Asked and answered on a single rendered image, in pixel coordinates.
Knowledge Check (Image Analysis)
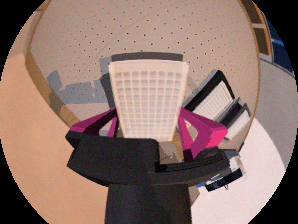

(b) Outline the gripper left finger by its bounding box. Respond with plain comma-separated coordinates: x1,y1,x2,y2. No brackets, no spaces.
69,107,119,137

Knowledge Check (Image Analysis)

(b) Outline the white well plate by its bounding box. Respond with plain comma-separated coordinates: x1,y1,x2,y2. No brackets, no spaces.
193,81,233,120
225,110,250,140
108,59,189,142

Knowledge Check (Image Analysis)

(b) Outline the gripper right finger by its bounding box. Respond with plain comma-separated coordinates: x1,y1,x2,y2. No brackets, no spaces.
178,107,228,162

